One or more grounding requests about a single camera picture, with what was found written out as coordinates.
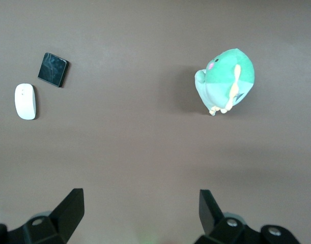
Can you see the white computer mouse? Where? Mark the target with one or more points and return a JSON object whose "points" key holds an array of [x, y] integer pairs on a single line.
{"points": [[25, 101]]}

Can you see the black smartphone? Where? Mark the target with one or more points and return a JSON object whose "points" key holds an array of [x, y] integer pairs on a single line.
{"points": [[53, 69]]}

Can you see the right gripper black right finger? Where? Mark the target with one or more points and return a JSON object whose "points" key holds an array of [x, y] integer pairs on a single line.
{"points": [[211, 218]]}

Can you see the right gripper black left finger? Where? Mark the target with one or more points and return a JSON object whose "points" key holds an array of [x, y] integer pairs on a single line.
{"points": [[61, 218]]}

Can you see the green plush toy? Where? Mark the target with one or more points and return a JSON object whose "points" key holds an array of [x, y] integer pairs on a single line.
{"points": [[221, 76]]}

